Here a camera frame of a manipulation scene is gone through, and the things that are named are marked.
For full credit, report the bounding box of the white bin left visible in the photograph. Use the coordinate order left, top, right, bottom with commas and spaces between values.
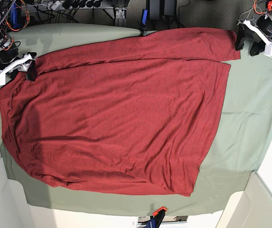
0, 157, 35, 228

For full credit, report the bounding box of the black power adapter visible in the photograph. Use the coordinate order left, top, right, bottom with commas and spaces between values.
147, 0, 177, 20

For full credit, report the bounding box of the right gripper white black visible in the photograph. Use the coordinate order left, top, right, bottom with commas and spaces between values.
0, 48, 38, 86

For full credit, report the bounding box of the aluminium frame bracket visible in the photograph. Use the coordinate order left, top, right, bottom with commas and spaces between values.
104, 0, 130, 27

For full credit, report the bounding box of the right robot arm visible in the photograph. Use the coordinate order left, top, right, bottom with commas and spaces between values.
0, 0, 38, 86

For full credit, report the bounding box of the blue clamp handle top-left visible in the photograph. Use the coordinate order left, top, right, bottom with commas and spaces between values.
10, 3, 19, 29

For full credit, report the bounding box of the white bin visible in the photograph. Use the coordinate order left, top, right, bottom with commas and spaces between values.
0, 157, 35, 228
217, 171, 272, 228

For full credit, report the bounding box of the blue handled clamp top centre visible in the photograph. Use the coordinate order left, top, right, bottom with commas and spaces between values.
139, 9, 148, 36

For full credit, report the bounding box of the red long-sleeve T-shirt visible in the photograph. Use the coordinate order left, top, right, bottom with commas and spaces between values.
0, 28, 240, 197

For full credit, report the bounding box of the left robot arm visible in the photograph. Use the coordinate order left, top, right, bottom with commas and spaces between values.
234, 0, 272, 58

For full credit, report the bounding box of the orange black clamp near edge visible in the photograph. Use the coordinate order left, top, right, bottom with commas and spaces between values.
145, 207, 167, 228

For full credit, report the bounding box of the white bin right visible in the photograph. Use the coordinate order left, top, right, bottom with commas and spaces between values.
217, 171, 272, 228

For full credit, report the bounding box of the green table cloth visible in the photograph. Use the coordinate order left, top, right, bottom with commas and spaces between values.
0, 23, 272, 217

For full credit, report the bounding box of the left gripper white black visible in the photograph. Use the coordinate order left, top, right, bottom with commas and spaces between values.
234, 13, 272, 57

